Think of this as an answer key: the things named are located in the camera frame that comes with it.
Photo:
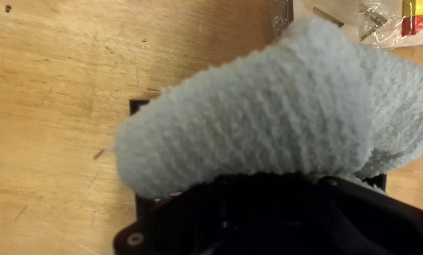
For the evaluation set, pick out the wooden shape puzzle board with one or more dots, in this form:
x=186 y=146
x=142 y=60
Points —
x=418 y=19

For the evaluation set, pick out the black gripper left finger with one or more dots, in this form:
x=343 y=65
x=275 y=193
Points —
x=211 y=221

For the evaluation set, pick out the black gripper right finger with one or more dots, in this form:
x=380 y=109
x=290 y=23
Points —
x=361 y=227

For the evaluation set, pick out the black perforated box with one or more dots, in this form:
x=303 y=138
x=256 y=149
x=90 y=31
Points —
x=142 y=206

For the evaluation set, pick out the white terry towel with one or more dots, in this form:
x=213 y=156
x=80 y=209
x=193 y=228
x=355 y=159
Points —
x=268 y=108

